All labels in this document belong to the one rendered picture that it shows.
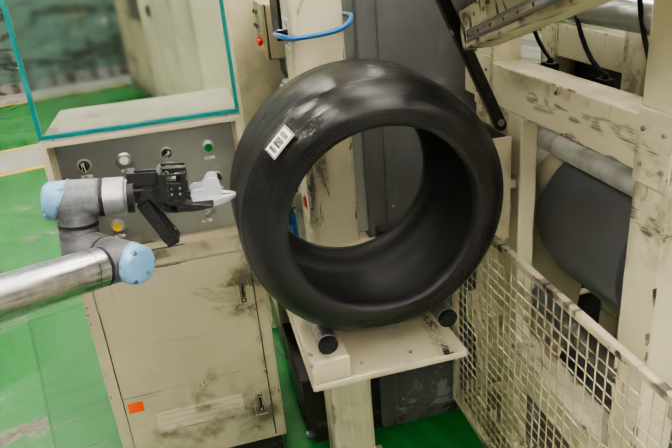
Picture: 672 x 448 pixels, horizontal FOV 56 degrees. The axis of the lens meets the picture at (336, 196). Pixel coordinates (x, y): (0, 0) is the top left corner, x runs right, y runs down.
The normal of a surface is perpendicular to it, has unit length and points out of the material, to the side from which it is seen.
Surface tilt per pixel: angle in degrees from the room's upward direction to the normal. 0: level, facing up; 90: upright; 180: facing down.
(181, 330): 90
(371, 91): 42
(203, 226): 90
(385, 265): 37
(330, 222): 90
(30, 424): 0
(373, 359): 0
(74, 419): 0
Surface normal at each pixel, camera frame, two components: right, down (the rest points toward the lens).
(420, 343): -0.08, -0.92
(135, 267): 0.84, 0.15
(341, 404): 0.24, 0.36
